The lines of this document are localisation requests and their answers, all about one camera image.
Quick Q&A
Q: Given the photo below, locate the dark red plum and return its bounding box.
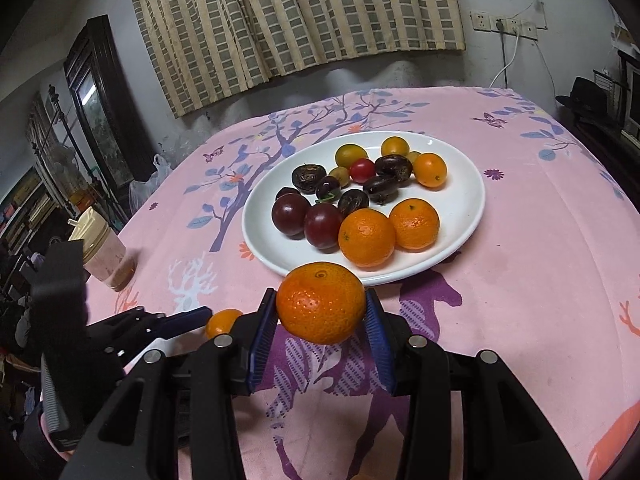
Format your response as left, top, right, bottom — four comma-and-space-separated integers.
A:
271, 193, 310, 236
304, 203, 343, 250

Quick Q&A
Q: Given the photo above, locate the dark purple passion fruit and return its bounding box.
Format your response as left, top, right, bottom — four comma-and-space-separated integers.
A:
291, 164, 326, 194

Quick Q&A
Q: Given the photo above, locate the dark purple small fruit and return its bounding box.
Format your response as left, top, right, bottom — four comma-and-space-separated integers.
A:
316, 176, 342, 203

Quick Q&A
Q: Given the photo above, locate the large orange tangerine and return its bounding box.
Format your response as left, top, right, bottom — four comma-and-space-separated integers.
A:
338, 208, 396, 269

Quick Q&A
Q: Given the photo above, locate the dark purple small fruit two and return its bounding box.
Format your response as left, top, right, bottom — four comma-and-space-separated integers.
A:
337, 188, 369, 219

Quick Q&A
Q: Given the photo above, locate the yellow-green tomato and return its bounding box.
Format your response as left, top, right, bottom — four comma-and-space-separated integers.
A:
334, 143, 369, 169

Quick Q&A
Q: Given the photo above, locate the red cherry tomato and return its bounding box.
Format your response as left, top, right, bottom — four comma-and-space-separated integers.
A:
348, 158, 376, 184

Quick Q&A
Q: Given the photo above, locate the yellow-orange tomato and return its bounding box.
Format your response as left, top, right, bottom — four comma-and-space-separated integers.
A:
412, 153, 448, 188

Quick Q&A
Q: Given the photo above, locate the small orange kumquat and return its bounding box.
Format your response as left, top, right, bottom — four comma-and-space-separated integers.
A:
381, 136, 410, 156

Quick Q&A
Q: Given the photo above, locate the small orange tomato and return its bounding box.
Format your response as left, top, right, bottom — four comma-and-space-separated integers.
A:
205, 309, 243, 339

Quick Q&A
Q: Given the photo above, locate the small yellow-green round fruit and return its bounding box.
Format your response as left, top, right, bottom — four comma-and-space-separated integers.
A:
329, 166, 350, 188

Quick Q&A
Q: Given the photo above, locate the dark wrinkled fruit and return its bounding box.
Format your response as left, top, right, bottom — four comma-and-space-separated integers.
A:
374, 154, 413, 184

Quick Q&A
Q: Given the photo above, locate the plastic jar with cream lid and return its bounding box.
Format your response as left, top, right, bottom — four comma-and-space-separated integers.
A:
68, 207, 136, 292

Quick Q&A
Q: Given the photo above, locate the white plastic bag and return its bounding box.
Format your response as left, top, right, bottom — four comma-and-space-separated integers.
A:
128, 154, 172, 214

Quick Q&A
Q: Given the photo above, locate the bookshelf with books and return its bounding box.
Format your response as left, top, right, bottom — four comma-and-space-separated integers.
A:
1, 167, 56, 272

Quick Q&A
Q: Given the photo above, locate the pink printed tablecloth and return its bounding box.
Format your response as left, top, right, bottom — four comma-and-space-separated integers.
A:
88, 88, 639, 479

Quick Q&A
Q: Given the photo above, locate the white oval plate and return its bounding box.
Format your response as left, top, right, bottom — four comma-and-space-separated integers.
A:
241, 130, 487, 287

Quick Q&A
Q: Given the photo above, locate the striped beige curtain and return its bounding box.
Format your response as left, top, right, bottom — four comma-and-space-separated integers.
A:
131, 0, 465, 117

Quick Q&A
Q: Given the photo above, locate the black hat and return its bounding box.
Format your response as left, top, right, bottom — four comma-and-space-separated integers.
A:
555, 77, 610, 120

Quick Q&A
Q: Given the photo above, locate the computer monitor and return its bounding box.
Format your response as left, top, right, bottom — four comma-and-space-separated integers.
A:
617, 50, 640, 144

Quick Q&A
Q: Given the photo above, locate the white power cable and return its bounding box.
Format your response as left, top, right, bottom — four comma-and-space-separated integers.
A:
488, 22, 524, 90

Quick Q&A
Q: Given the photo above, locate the wall power strip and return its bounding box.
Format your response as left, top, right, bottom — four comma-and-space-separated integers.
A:
470, 11, 538, 41

